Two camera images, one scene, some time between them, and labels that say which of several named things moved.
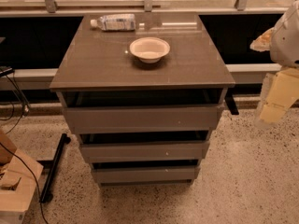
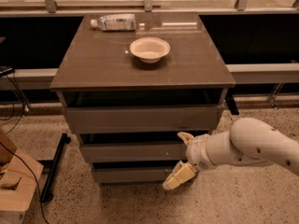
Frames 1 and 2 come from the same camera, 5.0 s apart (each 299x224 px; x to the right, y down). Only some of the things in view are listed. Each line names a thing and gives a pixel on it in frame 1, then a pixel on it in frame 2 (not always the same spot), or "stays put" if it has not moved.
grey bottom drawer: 180,175 stays put
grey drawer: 146,151 stays put
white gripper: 286,44 -> 197,152
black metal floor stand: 47,197 stays put
